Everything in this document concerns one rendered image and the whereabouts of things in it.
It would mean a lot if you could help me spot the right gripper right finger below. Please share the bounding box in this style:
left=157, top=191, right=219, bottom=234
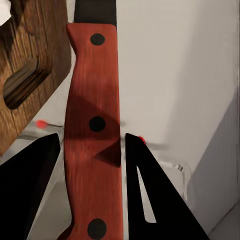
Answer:
left=125, top=133, right=210, bottom=240

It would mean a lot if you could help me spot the parer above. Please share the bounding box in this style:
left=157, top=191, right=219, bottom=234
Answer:
left=57, top=0, right=124, bottom=240

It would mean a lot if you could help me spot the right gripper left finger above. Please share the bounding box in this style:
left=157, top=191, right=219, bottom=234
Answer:
left=0, top=133, right=61, bottom=240

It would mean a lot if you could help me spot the cutting board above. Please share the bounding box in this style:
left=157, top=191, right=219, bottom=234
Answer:
left=0, top=0, right=72, bottom=159

